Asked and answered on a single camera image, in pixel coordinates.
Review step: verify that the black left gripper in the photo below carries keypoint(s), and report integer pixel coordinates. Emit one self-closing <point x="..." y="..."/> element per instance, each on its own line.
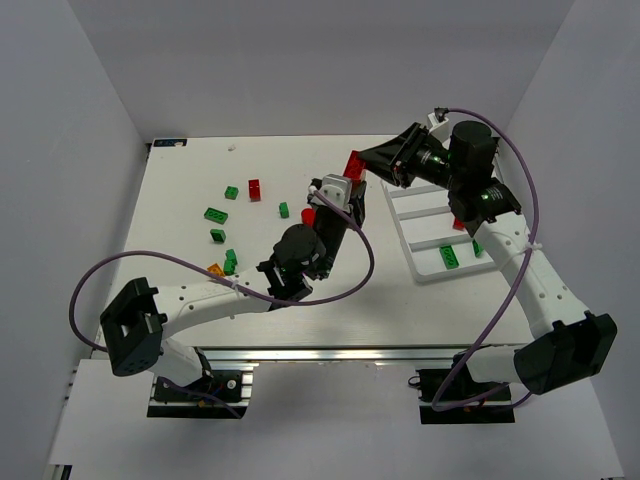
<point x="357" y="201"/>

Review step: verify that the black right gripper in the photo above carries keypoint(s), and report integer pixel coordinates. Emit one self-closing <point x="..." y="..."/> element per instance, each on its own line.
<point x="404" y="156"/>

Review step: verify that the red round lego piece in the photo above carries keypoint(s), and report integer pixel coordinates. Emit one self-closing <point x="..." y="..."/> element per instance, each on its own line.
<point x="308" y="216"/>

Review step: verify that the red long lego brick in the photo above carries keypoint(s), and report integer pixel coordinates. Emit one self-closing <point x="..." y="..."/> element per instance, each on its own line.
<point x="355" y="169"/>

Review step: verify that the small red square lego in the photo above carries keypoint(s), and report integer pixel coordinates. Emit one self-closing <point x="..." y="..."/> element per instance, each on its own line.
<point x="458" y="223"/>

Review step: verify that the green thin lego plate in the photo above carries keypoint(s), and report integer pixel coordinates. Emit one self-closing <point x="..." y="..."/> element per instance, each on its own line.
<point x="449" y="257"/>

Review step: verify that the green square lego brick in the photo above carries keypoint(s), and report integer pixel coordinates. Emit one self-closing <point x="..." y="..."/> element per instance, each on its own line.
<point x="477" y="249"/>

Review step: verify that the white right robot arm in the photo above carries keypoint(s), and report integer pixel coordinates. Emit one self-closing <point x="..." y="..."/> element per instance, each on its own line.
<point x="570" y="343"/>

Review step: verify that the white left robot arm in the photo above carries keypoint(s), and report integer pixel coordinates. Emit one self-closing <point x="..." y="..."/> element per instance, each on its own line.
<point x="141" y="321"/>

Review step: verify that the small green lego brick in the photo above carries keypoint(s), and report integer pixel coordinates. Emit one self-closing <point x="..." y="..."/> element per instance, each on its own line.
<point x="283" y="210"/>

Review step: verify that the white divided sorting tray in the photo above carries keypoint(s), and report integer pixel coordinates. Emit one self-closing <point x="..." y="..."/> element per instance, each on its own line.
<point x="424" y="223"/>

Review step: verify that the red rectangular lego brick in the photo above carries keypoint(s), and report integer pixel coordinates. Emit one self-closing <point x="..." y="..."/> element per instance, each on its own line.
<point x="254" y="190"/>

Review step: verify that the small green square lego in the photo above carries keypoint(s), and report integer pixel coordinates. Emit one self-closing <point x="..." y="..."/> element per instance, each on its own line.
<point x="231" y="193"/>

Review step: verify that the green lego in pile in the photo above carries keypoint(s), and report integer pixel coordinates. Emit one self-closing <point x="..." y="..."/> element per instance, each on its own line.
<point x="230" y="262"/>

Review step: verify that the green lego under gripper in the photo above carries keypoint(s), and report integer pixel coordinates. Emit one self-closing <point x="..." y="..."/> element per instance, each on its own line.
<point x="218" y="236"/>

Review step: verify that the green flat lego plate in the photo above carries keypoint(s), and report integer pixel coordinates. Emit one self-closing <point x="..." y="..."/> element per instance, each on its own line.
<point x="216" y="216"/>

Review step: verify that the blue label sticker left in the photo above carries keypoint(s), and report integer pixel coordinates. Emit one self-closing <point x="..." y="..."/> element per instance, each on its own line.
<point x="169" y="143"/>

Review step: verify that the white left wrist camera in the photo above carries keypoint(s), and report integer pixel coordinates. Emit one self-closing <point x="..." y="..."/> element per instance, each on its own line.
<point x="336" y="189"/>

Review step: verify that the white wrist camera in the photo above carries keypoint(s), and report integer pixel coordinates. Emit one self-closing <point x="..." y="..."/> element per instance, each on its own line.
<point x="439" y="126"/>
<point x="336" y="189"/>

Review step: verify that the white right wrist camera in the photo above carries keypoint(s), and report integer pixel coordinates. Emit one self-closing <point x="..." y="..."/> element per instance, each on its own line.
<point x="439" y="126"/>

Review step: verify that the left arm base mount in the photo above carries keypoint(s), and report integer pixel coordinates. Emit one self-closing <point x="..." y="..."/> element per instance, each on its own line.
<point x="193" y="387"/>

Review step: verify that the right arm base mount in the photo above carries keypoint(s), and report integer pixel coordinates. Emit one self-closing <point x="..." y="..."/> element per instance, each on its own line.
<point x="484" y="403"/>

